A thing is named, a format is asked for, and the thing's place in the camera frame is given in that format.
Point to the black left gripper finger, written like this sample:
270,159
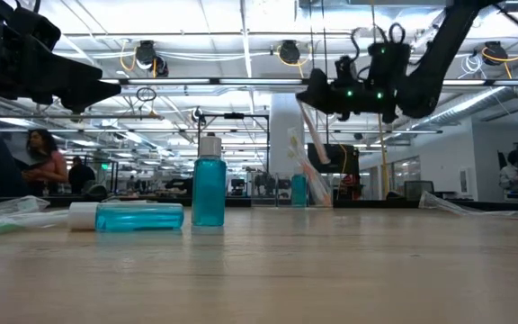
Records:
52,67
92,92

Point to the blue bottle white cap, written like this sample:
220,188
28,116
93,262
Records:
208,193
137,218
299,191

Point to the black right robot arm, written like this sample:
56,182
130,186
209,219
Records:
439,58

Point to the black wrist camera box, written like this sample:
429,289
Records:
389,67

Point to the black wall screen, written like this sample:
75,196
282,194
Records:
344,157

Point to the black gantry frame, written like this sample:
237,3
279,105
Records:
234,115

